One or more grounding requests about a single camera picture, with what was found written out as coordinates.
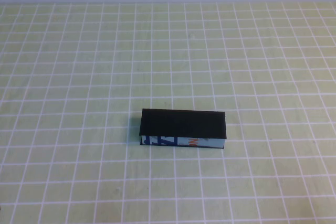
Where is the black glasses case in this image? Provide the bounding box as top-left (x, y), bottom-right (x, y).
top-left (138, 108), bottom-right (227, 151)

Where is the green white checked tablecloth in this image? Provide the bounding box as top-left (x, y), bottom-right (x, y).
top-left (0, 1), bottom-right (336, 224)

